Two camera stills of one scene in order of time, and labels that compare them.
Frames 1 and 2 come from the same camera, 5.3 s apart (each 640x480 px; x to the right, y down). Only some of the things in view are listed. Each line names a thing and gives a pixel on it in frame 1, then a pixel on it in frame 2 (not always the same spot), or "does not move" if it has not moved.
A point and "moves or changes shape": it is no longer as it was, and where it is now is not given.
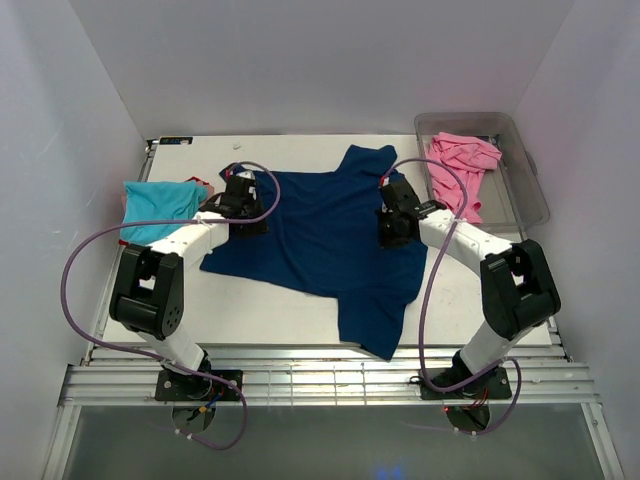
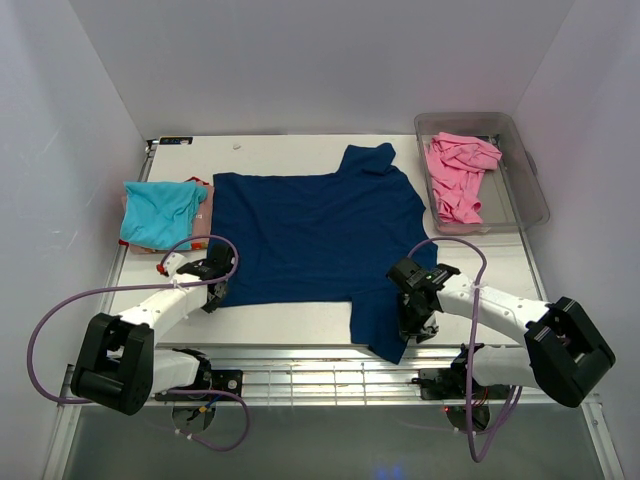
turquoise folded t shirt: [158, 201] does not move
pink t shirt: [470, 158] does not move
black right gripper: [385, 241] -> [423, 330]
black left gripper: [261, 225] -> [210, 306]
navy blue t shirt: [323, 234] moves or changes shape
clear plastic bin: [514, 196] does not move
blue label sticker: [176, 140] does not move
